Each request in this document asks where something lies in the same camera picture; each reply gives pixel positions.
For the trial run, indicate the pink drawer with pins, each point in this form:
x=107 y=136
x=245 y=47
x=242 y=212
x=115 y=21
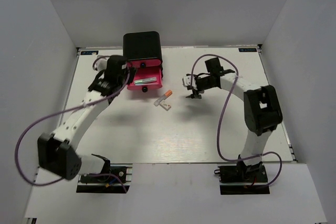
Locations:
x=144 y=63
x=148 y=72

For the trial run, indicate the orange capped highlighter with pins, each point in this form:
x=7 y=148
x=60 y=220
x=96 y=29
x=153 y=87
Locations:
x=163 y=97

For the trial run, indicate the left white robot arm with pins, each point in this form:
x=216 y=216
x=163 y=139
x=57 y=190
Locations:
x=57 y=150

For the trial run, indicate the left blue corner label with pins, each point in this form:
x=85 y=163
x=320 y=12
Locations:
x=89 y=52

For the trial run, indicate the green capped highlighter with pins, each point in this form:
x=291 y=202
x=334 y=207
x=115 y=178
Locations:
x=144 y=81

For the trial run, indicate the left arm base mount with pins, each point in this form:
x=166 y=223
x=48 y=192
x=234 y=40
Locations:
x=116 y=181

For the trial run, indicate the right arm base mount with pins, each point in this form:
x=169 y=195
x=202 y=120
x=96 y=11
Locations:
x=232 y=182

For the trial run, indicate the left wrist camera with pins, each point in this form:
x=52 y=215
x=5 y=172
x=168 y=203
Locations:
x=99 y=62

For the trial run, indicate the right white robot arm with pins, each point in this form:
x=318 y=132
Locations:
x=262 y=112

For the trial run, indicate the black drawer cabinet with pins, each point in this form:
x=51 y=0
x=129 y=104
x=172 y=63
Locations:
x=142 y=45

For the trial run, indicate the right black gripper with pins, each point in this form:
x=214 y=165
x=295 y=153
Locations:
x=195 y=96

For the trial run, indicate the small staples box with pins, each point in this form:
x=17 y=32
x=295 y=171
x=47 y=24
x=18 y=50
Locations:
x=166 y=106

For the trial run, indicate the blue corner label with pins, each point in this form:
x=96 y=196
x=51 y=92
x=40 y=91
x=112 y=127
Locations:
x=247 y=50
x=89 y=52

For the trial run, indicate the right blue corner label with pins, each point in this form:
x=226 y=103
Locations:
x=247 y=50

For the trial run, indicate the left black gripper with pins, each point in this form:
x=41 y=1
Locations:
x=132 y=72

